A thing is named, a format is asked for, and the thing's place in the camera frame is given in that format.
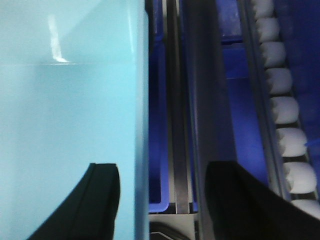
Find dark blue bin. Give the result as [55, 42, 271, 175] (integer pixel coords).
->
[148, 0, 269, 215]
[274, 0, 320, 142]

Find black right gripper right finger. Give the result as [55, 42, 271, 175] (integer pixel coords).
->
[204, 161, 320, 240]

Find light blue plastic bin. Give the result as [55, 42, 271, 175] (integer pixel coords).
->
[0, 0, 149, 240]

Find white roller conveyor track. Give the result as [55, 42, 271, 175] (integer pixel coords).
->
[238, 0, 320, 220]

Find dark blue bin lower right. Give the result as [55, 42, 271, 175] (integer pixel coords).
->
[274, 0, 320, 142]

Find steel divider rail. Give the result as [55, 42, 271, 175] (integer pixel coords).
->
[166, 0, 237, 240]

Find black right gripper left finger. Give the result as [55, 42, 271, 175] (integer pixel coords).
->
[29, 163, 121, 240]

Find dark blue bin lower middle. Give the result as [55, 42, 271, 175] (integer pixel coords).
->
[148, 0, 269, 215]

